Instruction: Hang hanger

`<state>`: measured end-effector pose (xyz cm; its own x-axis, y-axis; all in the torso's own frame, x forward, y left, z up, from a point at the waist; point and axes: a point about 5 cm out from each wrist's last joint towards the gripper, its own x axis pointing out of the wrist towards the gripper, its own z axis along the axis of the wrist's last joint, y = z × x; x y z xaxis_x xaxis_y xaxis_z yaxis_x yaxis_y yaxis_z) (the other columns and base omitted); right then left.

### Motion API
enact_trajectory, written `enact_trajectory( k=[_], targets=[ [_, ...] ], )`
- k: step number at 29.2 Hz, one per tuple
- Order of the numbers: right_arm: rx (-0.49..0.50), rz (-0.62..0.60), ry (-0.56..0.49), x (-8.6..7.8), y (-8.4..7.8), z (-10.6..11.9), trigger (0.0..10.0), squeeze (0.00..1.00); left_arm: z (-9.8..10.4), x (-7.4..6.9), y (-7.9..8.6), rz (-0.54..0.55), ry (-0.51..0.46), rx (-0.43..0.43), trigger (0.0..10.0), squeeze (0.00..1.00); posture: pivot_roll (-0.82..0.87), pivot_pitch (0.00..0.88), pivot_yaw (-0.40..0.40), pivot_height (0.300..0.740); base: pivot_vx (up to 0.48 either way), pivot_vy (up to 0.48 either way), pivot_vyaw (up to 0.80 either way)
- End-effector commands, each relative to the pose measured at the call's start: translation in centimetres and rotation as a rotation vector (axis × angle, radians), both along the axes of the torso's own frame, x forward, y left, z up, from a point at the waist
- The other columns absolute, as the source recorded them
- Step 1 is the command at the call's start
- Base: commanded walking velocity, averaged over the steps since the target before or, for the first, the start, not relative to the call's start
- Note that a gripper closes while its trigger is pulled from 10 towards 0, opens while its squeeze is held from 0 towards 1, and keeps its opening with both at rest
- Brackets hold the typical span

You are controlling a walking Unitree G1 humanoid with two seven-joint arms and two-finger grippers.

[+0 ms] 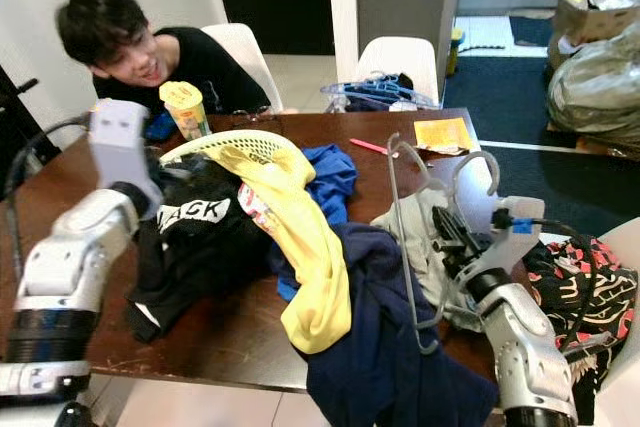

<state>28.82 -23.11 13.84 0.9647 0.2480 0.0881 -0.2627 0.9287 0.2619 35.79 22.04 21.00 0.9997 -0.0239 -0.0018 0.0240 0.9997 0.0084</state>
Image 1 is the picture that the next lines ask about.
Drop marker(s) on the navy blue garment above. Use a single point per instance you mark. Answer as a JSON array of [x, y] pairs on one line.
[[390, 347]]

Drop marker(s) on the man in black shirt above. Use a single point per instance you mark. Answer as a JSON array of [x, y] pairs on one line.
[[210, 67]]

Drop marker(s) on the grey garment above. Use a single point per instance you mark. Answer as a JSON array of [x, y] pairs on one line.
[[410, 227]]

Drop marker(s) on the yellow bottle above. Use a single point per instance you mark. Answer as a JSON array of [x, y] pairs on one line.
[[456, 49]]

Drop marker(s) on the white plastic mesh basket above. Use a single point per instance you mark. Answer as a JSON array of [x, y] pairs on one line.
[[240, 145]]

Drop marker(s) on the bright blue garment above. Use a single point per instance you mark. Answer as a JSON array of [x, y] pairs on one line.
[[330, 177]]

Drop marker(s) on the black red patterned garment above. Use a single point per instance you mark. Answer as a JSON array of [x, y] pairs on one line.
[[590, 287]]

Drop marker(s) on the olive plastic bag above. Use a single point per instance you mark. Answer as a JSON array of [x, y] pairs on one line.
[[600, 92]]

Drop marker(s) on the yellow printed t-shirt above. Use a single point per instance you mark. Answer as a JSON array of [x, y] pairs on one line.
[[310, 267]]

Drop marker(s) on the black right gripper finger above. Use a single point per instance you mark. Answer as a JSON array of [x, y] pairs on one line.
[[459, 224], [446, 229]]

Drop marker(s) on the yellow paper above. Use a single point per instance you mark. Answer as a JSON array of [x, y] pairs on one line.
[[442, 133]]

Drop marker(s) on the yellow green noodle cup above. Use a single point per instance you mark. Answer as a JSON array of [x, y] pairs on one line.
[[187, 109]]

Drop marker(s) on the black garment white print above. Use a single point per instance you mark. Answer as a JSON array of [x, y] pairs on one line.
[[210, 267]]

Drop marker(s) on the pink pen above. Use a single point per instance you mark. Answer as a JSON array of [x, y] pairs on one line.
[[372, 147]]

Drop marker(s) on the blue plastic hanger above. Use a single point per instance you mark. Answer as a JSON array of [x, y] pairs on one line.
[[380, 94]]

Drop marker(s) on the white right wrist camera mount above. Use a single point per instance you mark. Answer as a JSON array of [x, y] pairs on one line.
[[520, 215]]

